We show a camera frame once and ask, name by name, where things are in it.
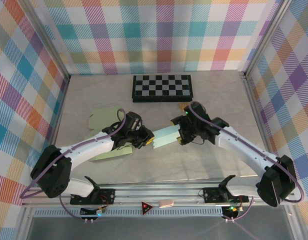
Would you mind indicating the light blue paper box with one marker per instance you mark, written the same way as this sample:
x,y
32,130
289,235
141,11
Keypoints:
x,y
166,136

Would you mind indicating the red triangle button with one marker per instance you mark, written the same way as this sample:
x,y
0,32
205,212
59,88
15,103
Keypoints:
x,y
147,207

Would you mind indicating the grey metal panel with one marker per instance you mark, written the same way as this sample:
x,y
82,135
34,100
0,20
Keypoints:
x,y
154,228

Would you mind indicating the pink oval device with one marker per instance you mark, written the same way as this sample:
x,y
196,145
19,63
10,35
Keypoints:
x,y
165,203

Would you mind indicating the black and silver chessboard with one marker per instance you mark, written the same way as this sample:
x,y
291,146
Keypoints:
x,y
154,86

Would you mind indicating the aluminium front frame rail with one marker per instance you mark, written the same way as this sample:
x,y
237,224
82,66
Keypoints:
x,y
169,193

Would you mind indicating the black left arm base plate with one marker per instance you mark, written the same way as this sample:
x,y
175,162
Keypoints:
x,y
107,195

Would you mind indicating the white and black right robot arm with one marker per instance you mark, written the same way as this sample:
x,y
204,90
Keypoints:
x,y
244,147

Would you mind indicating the light green paper box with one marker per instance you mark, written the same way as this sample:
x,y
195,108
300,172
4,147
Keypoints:
x,y
104,117

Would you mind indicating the small circuit board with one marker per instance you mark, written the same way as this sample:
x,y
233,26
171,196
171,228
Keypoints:
x,y
232,209
100,212

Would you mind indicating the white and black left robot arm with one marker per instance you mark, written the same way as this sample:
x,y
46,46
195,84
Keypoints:
x,y
89,150

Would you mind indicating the wooden block with green letter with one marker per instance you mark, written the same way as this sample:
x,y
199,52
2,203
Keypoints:
x,y
182,108

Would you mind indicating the aluminium frame post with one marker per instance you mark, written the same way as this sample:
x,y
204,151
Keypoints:
x,y
44,42
266,40

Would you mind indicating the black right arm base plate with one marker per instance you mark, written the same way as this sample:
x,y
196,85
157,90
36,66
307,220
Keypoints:
x,y
211,193

